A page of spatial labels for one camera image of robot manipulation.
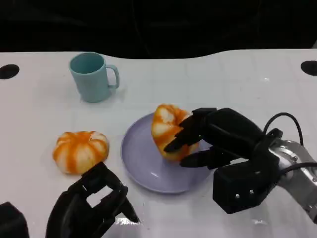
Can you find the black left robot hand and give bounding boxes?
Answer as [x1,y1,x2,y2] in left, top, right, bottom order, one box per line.
[46,161,141,238]

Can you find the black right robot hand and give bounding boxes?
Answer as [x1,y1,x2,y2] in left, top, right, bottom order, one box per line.
[163,107,265,171]

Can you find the orange and white bread roll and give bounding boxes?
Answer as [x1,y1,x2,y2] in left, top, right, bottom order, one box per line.
[151,104,202,162]
[53,130,110,175]

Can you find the lilac plate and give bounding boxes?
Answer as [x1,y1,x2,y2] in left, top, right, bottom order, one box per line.
[120,112,216,194]

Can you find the pale green mug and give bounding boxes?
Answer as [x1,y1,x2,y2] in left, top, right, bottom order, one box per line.
[68,52,120,103]

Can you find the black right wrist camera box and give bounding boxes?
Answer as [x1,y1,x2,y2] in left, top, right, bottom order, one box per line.
[212,158,281,215]

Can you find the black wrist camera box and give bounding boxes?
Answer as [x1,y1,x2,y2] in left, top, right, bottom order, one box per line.
[0,202,30,238]
[212,158,281,215]

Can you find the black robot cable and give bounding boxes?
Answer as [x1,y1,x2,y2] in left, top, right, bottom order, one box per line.
[262,112,305,147]
[279,161,317,176]

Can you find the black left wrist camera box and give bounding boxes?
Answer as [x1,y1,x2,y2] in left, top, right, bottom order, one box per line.
[0,202,30,238]

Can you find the black table cable hole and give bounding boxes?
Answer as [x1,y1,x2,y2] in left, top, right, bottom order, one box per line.
[300,60,317,76]
[0,64,20,80]

